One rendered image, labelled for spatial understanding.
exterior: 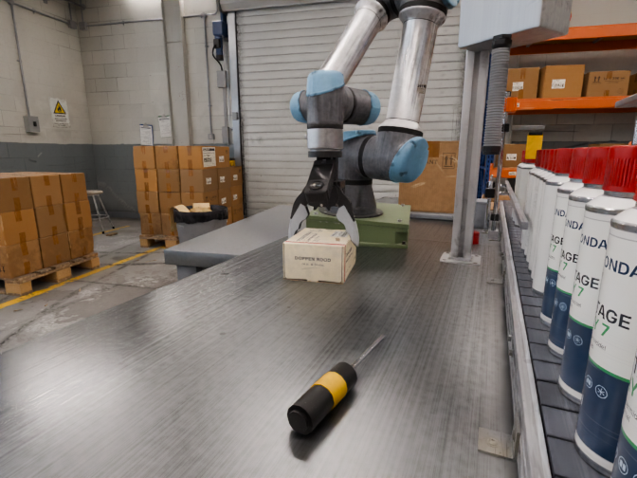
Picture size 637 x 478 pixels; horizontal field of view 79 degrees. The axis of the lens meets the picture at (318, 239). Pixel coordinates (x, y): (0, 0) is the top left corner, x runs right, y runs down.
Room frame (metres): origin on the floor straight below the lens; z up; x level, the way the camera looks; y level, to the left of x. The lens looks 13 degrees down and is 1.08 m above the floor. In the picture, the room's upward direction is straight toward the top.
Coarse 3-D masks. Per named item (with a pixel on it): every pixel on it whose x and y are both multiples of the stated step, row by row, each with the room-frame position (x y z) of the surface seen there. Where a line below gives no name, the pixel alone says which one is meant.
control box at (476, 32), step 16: (464, 0) 0.85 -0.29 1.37; (480, 0) 0.81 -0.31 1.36; (496, 0) 0.78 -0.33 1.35; (512, 0) 0.76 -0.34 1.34; (528, 0) 0.73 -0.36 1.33; (544, 0) 0.71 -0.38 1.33; (560, 0) 0.74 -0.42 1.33; (464, 16) 0.84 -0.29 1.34; (480, 16) 0.81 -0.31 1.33; (496, 16) 0.78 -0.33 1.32; (512, 16) 0.75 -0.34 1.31; (528, 16) 0.73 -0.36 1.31; (544, 16) 0.71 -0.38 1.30; (560, 16) 0.74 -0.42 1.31; (464, 32) 0.84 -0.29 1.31; (480, 32) 0.81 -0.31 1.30; (496, 32) 0.78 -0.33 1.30; (512, 32) 0.75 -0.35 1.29; (528, 32) 0.74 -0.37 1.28; (544, 32) 0.74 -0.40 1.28; (560, 32) 0.75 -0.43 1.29; (464, 48) 0.85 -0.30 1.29; (480, 48) 0.85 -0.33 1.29
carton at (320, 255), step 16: (288, 240) 0.76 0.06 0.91; (304, 240) 0.76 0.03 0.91; (320, 240) 0.76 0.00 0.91; (336, 240) 0.76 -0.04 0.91; (288, 256) 0.74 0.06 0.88; (304, 256) 0.73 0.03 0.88; (320, 256) 0.72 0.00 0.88; (336, 256) 0.71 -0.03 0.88; (352, 256) 0.81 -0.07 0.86; (288, 272) 0.74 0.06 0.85; (304, 272) 0.73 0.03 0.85; (320, 272) 0.72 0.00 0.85; (336, 272) 0.71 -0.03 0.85
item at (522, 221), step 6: (510, 186) 1.36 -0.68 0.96; (510, 192) 1.17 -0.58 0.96; (510, 198) 1.08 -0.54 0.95; (516, 198) 1.00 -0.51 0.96; (516, 204) 0.89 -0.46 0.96; (516, 210) 0.81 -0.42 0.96; (516, 216) 0.79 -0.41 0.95; (522, 216) 0.71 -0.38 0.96; (522, 222) 0.66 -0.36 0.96; (528, 222) 0.66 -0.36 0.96; (522, 228) 0.66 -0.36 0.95
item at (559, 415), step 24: (528, 288) 0.55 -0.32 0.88; (528, 312) 0.46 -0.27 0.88; (528, 336) 0.40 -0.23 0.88; (552, 360) 0.34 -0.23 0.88; (552, 384) 0.30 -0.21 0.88; (552, 408) 0.27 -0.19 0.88; (576, 408) 0.27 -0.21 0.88; (552, 432) 0.24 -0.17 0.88; (552, 456) 0.22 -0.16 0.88; (576, 456) 0.22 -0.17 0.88
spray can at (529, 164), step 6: (528, 162) 1.03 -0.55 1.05; (534, 162) 1.02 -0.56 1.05; (522, 168) 1.04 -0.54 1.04; (528, 168) 1.02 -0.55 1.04; (522, 174) 1.04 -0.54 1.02; (528, 174) 1.02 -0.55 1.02; (522, 180) 1.03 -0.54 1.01; (522, 186) 1.03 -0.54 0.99; (522, 192) 1.03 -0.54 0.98; (522, 198) 1.03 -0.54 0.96; (522, 204) 1.03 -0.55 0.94; (522, 210) 1.02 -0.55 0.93; (516, 222) 1.04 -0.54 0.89
